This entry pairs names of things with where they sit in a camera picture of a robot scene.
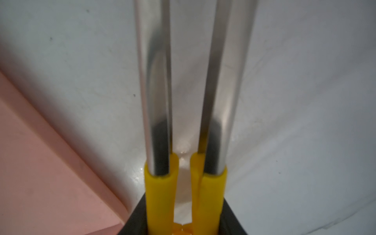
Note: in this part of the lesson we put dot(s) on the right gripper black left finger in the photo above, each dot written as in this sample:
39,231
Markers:
137,222

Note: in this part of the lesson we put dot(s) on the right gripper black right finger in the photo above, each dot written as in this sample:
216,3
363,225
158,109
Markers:
229,224

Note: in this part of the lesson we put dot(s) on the yellow steel bread tongs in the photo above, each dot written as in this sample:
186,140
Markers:
191,66

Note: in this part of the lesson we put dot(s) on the pink plastic tray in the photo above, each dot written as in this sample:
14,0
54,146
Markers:
46,188

